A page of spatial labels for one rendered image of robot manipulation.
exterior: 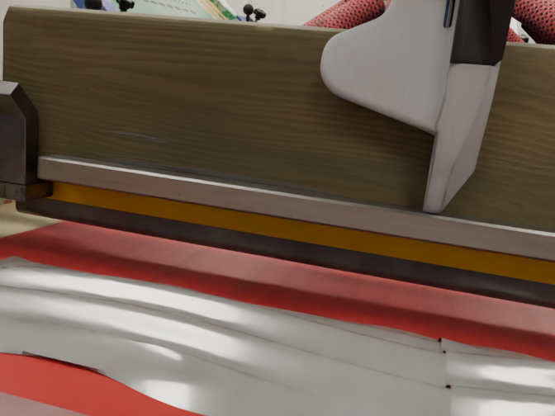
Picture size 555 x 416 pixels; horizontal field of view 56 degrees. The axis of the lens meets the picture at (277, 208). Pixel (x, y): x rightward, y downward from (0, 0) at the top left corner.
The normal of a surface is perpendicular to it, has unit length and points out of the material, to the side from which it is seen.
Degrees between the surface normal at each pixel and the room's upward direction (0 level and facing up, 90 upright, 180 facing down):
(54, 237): 0
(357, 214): 90
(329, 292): 0
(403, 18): 83
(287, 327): 34
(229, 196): 90
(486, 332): 0
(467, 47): 85
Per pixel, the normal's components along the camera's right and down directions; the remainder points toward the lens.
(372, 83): -0.23, 0.04
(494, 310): 0.11, -0.98
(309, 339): -0.11, -0.77
